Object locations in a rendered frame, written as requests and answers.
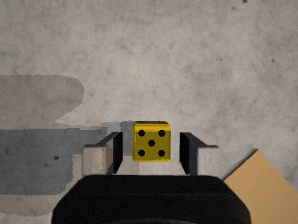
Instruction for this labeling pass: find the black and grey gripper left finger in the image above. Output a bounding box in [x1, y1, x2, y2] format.
[82, 132, 123, 178]

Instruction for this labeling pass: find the yellow die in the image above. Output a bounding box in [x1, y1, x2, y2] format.
[132, 121, 171, 162]

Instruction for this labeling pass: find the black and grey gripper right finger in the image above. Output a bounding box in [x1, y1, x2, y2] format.
[179, 132, 221, 178]

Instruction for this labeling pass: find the tan mat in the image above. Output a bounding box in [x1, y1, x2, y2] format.
[222, 149, 298, 224]

